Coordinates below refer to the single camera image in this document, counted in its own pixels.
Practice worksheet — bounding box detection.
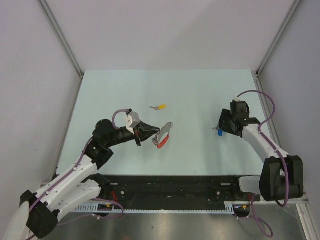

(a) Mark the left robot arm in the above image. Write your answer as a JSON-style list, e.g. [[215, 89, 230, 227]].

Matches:
[[20, 112, 161, 239]]

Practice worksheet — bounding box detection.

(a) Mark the left aluminium frame post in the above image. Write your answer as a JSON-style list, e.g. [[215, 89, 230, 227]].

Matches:
[[37, 0, 85, 78]]

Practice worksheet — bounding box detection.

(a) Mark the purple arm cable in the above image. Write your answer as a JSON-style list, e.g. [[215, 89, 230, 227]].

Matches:
[[236, 89, 291, 237], [27, 108, 132, 240]]

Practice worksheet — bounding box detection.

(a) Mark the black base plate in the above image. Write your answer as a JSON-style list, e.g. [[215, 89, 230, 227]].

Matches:
[[104, 175, 254, 202]]

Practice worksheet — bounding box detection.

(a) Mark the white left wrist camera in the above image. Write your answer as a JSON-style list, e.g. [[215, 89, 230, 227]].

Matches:
[[124, 109, 140, 134]]

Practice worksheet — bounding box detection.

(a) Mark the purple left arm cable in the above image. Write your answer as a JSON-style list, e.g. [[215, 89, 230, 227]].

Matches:
[[27, 108, 132, 240]]

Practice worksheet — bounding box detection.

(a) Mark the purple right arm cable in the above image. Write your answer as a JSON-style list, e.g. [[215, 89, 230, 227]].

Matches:
[[236, 89, 291, 237]]

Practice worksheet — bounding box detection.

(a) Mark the aluminium frame post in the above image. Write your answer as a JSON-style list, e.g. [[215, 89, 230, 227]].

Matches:
[[255, 0, 304, 77], [37, 0, 85, 78]]

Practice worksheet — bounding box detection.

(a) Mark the blue tagged key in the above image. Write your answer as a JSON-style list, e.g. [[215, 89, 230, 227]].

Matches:
[[213, 124, 223, 137]]

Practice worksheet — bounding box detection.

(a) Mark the yellow tagged key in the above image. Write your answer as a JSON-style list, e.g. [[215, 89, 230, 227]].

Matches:
[[150, 104, 166, 111]]

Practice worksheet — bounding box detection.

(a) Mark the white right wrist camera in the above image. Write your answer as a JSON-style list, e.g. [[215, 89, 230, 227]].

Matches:
[[232, 96, 243, 103]]

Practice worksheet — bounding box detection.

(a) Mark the red handled key organizer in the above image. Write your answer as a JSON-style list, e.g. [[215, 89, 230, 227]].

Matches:
[[152, 121, 174, 149]]

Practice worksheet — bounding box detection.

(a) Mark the grey slotted cable duct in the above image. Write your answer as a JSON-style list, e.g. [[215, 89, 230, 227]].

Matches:
[[74, 201, 251, 216]]

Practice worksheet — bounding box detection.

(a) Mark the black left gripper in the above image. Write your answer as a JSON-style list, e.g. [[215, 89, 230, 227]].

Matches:
[[106, 120, 160, 147]]

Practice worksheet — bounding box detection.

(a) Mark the right aluminium frame post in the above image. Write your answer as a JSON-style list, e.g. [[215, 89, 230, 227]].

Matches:
[[255, 0, 304, 77]]

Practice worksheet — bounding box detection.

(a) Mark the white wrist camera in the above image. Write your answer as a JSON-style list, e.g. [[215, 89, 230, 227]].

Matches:
[[124, 109, 140, 134], [232, 96, 243, 103]]

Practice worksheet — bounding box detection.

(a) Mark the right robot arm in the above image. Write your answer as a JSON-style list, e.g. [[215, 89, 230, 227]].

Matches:
[[217, 98, 304, 203]]

